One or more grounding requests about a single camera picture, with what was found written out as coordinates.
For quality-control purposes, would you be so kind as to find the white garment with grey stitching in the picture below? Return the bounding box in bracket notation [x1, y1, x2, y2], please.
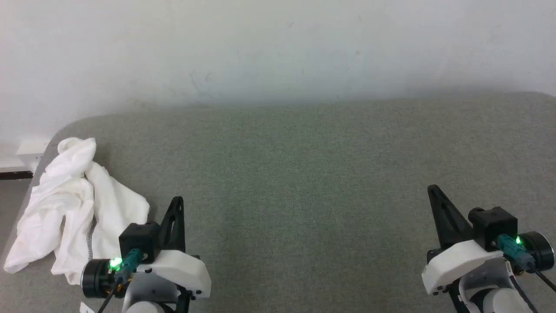
[3, 137, 151, 286]

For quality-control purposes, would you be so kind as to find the left black cable teal plug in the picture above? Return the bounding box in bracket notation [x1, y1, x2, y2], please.
[97, 249, 145, 313]

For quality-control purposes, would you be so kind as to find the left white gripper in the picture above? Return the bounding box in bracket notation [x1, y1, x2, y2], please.
[130, 196, 212, 300]

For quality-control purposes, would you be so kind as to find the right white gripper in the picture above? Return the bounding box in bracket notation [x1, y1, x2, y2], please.
[422, 185, 506, 296]

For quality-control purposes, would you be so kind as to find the grey-green fabric sofa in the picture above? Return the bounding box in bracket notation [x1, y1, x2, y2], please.
[0, 92, 556, 313]

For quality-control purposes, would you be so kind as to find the right black cable teal plug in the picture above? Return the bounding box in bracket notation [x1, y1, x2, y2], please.
[496, 234, 556, 292]

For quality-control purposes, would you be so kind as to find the black cable teal plug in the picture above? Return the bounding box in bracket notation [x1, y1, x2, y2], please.
[496, 234, 556, 292]
[97, 249, 145, 313]

